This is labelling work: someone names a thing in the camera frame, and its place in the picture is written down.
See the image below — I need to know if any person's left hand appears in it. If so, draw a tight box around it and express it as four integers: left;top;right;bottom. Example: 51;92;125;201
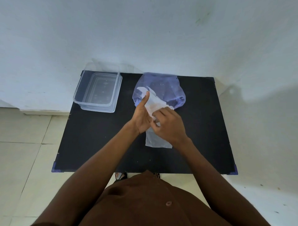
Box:
131;91;156;135

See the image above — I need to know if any person's right hand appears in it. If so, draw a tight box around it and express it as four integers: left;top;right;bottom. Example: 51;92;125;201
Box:
151;107;190;149

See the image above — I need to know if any clear plastic bag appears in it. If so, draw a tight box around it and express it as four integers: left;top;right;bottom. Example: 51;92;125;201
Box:
136;86;174;149

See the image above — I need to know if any person's right forearm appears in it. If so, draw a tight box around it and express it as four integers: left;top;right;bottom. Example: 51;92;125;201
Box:
173;138;234;206

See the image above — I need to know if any person's left forearm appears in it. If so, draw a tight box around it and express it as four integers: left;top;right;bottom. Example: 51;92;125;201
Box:
70;121;140;195

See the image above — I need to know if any blue plastic bag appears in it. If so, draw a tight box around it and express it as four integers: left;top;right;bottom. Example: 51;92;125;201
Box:
132;72;186;110

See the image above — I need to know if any clear plastic container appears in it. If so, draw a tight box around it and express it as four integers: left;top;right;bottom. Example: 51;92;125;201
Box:
73;70;121;108

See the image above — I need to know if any brown shirt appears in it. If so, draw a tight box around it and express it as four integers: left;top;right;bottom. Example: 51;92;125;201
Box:
78;170;233;226

